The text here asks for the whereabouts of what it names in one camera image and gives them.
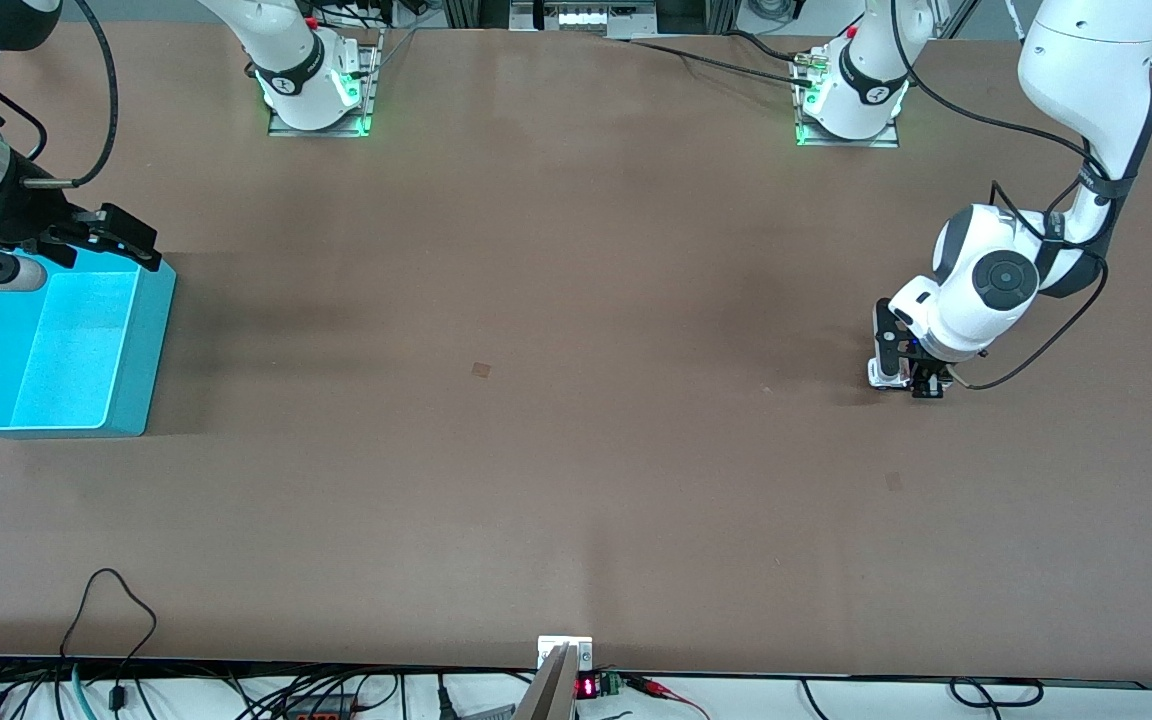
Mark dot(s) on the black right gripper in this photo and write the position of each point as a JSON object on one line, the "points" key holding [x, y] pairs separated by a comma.
{"points": [[18, 212]]}

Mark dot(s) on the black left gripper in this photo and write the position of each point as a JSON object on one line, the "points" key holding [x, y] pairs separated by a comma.
{"points": [[929, 374]]}

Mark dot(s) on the white jeep toy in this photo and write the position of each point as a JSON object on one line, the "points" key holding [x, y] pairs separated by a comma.
{"points": [[886, 375]]}

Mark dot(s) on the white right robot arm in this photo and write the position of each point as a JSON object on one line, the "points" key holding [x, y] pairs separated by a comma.
{"points": [[286, 50]]}

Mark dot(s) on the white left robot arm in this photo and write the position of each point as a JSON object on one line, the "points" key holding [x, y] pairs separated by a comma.
{"points": [[1086, 60]]}

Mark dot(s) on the teal plastic bin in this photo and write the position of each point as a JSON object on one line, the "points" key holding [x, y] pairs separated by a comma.
{"points": [[66, 345]]}

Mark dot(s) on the red clip lead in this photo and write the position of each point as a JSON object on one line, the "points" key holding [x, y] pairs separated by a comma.
{"points": [[661, 688]]}

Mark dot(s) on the red digit display module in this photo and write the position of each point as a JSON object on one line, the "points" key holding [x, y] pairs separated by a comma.
{"points": [[588, 687]]}

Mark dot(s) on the grey aluminium bar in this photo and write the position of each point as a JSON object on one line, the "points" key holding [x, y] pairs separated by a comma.
{"points": [[548, 695]]}

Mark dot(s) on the silver power strip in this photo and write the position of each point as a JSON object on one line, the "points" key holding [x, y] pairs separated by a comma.
{"points": [[586, 18]]}

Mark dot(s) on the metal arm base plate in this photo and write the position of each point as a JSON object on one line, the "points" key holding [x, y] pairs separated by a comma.
{"points": [[846, 142], [316, 131]]}

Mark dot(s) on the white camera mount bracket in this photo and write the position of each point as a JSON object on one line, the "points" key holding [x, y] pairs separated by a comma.
{"points": [[548, 645]]}

